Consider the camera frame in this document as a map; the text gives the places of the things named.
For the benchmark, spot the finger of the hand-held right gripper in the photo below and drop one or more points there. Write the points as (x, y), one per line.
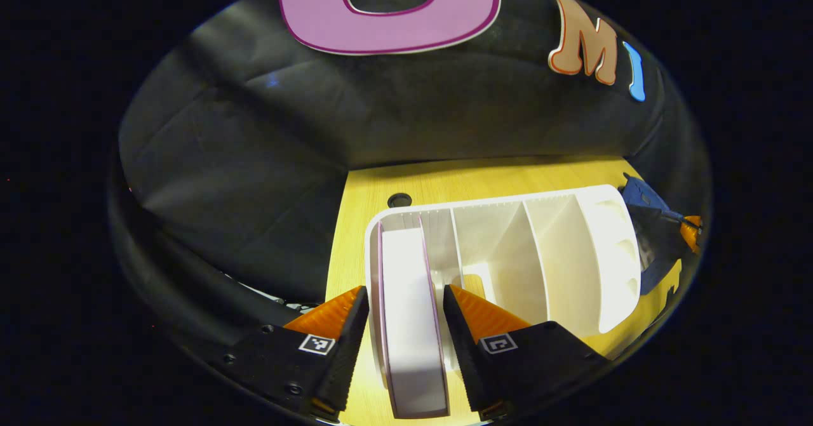
(692, 232)

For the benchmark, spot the blue schoolbag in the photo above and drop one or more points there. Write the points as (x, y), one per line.
(641, 191)

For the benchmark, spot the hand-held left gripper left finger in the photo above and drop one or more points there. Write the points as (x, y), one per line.
(336, 356)

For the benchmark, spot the pink cover book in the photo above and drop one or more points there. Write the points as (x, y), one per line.
(413, 324)

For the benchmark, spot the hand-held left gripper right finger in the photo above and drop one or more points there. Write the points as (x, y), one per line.
(470, 356)

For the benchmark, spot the white plastic bookshelf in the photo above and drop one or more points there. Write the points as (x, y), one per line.
(552, 254)

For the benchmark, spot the black backdrop cloth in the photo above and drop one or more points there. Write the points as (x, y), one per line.
(254, 159)

